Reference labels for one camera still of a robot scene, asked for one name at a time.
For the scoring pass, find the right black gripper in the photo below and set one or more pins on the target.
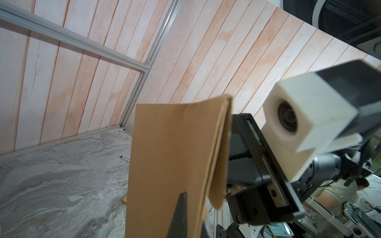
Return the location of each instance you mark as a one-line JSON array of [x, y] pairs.
[[259, 193]]

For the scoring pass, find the brown file bag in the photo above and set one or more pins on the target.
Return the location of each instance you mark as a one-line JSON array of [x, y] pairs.
[[124, 199], [177, 148]]

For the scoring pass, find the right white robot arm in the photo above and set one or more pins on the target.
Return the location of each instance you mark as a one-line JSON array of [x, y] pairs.
[[324, 170]]

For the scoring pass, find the horizontal aluminium wall rail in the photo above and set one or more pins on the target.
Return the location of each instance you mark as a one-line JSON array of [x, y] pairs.
[[22, 18]]

